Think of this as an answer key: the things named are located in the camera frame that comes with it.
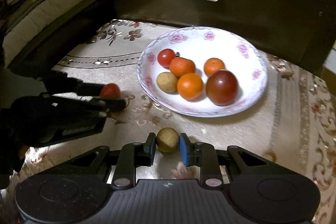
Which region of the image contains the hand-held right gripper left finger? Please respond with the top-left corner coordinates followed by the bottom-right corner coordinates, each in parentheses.
top-left (64, 132), bottom-right (157, 190)

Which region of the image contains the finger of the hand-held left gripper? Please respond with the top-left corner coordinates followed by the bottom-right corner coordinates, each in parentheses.
top-left (39, 93), bottom-right (127, 118)
top-left (39, 73), bottom-right (111, 100)

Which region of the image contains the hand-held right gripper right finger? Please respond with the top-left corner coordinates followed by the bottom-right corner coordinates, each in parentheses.
top-left (179, 133), bottom-right (268, 189)

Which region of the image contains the red cherry tomato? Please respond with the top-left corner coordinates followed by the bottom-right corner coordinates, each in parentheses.
top-left (157, 48), bottom-right (176, 68)
top-left (100, 83), bottom-right (121, 99)

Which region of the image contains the tan longan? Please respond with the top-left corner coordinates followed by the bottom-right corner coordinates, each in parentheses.
top-left (157, 72), bottom-right (179, 93)
top-left (156, 127), bottom-right (179, 153)

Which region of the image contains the small orange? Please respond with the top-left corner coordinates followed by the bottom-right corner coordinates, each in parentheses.
top-left (204, 58), bottom-right (226, 77)
top-left (169, 57), bottom-right (196, 78)
top-left (177, 73), bottom-right (204, 101)

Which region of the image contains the dark purple tomato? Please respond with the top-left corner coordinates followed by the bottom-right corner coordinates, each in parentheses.
top-left (206, 70), bottom-right (239, 106)

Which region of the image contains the white floral plate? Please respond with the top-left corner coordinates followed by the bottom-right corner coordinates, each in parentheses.
top-left (137, 26), bottom-right (268, 117)

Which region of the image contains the beige floral mat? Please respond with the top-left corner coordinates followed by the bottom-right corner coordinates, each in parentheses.
top-left (0, 19), bottom-right (336, 224)

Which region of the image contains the dark wooden nightstand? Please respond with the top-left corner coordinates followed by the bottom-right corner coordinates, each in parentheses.
top-left (105, 0), bottom-right (336, 75)

